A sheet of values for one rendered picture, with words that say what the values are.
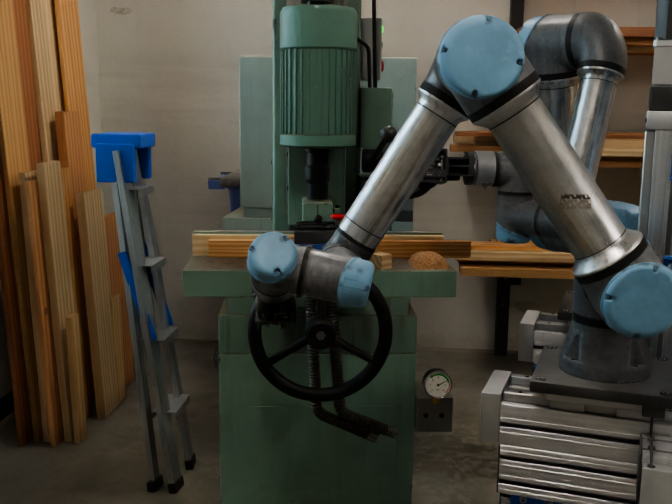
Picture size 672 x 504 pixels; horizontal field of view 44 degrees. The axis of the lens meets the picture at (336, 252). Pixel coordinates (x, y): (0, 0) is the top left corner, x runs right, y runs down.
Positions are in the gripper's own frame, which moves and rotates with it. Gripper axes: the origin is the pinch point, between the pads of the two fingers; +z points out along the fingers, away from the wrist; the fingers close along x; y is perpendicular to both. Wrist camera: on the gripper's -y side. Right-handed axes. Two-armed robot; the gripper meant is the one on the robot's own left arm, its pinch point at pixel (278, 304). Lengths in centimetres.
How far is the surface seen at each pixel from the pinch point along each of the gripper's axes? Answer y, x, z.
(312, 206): -29.9, 7.1, 23.3
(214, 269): -13.8, -14.5, 20.1
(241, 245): -23.5, -9.6, 31.5
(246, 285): -10.4, -7.5, 21.2
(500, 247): -83, 95, 199
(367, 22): -84, 22, 29
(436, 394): 12.9, 33.7, 27.4
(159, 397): -3, -41, 116
